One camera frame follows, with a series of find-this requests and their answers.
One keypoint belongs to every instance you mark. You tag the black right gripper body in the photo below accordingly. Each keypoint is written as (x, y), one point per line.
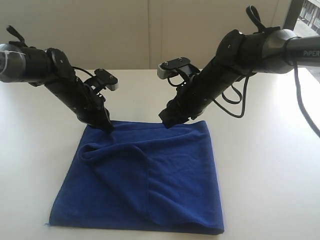
(193, 96)

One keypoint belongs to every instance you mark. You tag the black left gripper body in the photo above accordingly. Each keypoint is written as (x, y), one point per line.
(79, 98)

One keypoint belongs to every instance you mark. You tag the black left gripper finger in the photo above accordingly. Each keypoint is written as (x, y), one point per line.
(102, 120)

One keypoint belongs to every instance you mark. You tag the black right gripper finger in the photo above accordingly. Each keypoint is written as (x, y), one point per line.
(170, 117)

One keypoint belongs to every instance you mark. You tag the blue microfiber towel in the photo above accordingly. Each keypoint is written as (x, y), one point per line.
(141, 173)

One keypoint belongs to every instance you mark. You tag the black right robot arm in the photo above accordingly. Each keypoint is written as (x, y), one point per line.
(237, 56)

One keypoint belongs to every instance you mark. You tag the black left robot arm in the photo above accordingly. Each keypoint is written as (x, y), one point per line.
(52, 69)

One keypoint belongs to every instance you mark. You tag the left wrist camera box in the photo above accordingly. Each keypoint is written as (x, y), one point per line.
(102, 80)

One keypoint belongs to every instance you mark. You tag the dark window frame post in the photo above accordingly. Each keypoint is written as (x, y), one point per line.
(293, 14)

